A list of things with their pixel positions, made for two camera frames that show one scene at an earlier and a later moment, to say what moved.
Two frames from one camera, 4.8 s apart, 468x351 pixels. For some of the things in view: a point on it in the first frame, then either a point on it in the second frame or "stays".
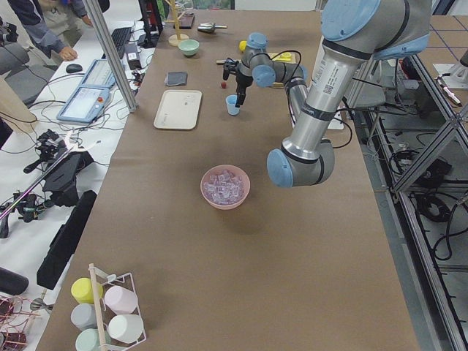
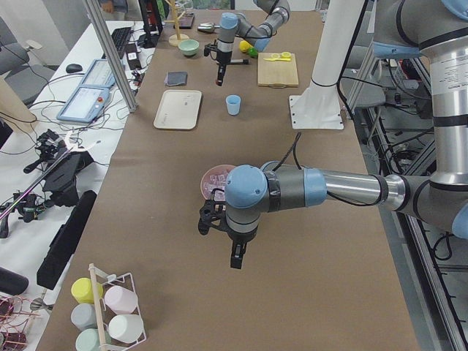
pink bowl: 224,186 stays
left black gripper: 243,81 -> 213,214
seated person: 53,24 -> 114,8
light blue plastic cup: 231,101 stays
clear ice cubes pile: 226,188 stays
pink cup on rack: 121,300 stays
